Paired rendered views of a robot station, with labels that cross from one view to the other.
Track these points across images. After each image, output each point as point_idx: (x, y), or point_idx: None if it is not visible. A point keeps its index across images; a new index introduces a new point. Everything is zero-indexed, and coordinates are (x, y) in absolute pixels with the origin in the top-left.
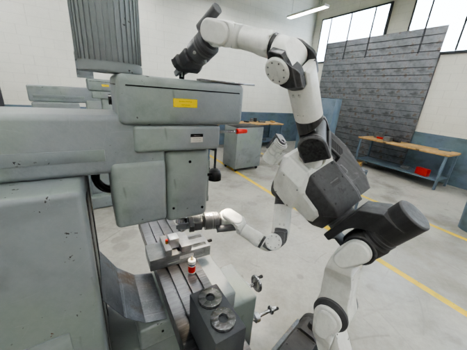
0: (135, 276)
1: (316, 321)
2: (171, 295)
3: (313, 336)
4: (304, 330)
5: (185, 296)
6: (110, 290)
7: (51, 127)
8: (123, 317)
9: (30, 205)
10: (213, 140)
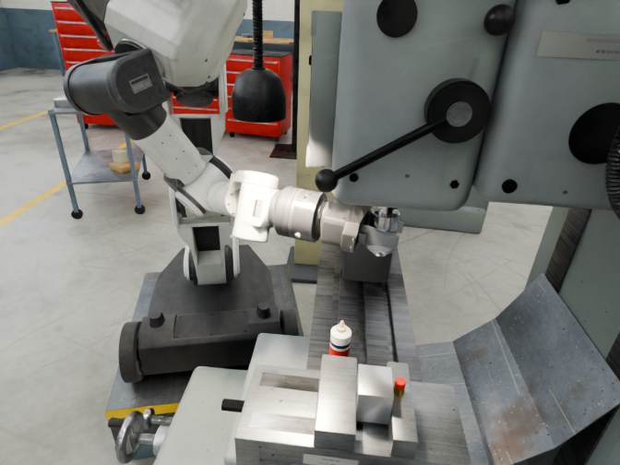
0: (485, 462)
1: None
2: (401, 333)
3: (172, 315)
4: (173, 325)
5: (376, 321)
6: (537, 321)
7: None
8: (497, 316)
9: None
10: None
